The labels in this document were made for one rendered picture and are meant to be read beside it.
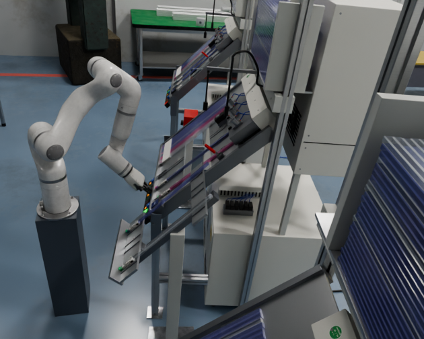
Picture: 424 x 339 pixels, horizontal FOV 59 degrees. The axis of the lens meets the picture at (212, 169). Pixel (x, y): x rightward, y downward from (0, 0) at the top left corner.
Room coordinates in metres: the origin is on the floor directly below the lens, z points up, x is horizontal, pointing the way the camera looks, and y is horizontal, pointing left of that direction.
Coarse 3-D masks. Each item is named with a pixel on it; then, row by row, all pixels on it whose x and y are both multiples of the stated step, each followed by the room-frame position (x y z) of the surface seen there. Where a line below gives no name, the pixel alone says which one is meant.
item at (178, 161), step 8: (184, 152) 1.78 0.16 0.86; (168, 160) 1.83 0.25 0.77; (176, 160) 1.76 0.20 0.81; (184, 160) 1.70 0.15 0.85; (160, 168) 1.80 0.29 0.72; (168, 168) 1.73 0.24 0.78; (176, 168) 1.67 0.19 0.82; (160, 176) 1.70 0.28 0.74; (168, 176) 1.65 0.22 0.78; (176, 176) 1.59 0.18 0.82; (168, 184) 1.56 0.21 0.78; (160, 192) 1.54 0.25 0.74; (168, 192) 1.49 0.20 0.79
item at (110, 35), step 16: (80, 0) 4.71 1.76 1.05; (96, 0) 4.74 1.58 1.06; (80, 16) 4.78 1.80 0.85; (96, 16) 4.73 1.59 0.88; (64, 32) 4.94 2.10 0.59; (80, 32) 5.02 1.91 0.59; (96, 32) 4.72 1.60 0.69; (112, 32) 5.22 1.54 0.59; (64, 48) 4.88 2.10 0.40; (80, 48) 4.70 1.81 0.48; (96, 48) 4.71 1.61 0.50; (112, 48) 4.92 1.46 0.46; (64, 64) 5.01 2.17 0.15; (80, 64) 4.68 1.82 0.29; (80, 80) 4.67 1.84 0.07
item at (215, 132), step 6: (240, 84) 2.10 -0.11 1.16; (234, 90) 2.08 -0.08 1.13; (240, 90) 2.02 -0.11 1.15; (234, 96) 2.01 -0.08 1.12; (216, 126) 1.81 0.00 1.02; (222, 126) 1.75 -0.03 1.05; (210, 132) 1.80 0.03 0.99; (216, 132) 1.75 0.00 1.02; (222, 132) 1.70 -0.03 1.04; (210, 138) 1.73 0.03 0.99; (216, 138) 1.69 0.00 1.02; (228, 138) 1.60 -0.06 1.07; (210, 144) 1.67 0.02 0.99; (222, 144) 1.59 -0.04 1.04; (234, 144) 1.51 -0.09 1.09; (240, 144) 1.48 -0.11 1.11; (216, 150) 1.57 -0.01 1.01; (228, 150) 1.50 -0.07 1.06; (216, 162) 1.46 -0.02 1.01
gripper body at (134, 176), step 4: (132, 168) 1.59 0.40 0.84; (132, 172) 1.58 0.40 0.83; (136, 172) 1.60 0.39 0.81; (140, 172) 1.64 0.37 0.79; (124, 176) 1.56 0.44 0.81; (128, 176) 1.55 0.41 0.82; (132, 176) 1.55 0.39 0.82; (136, 176) 1.57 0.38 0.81; (140, 176) 1.60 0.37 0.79; (144, 176) 1.64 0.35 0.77; (128, 180) 1.54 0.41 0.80; (132, 180) 1.54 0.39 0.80; (136, 180) 1.55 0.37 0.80; (140, 180) 1.57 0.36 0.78; (132, 184) 1.54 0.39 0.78; (140, 184) 1.55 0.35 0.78; (136, 188) 1.54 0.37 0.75
